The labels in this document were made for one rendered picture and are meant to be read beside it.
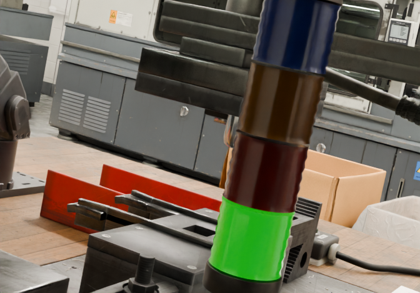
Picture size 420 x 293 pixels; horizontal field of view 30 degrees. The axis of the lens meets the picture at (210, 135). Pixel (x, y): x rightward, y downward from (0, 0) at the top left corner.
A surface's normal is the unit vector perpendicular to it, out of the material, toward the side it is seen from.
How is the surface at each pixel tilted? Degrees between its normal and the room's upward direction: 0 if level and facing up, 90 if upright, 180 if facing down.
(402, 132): 90
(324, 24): 76
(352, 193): 89
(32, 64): 90
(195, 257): 0
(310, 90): 104
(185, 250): 0
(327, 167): 93
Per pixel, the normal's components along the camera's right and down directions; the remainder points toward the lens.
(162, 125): -0.52, 0.01
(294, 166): 0.60, -0.02
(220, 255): -0.65, -0.29
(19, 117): 0.92, 0.23
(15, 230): 0.20, -0.97
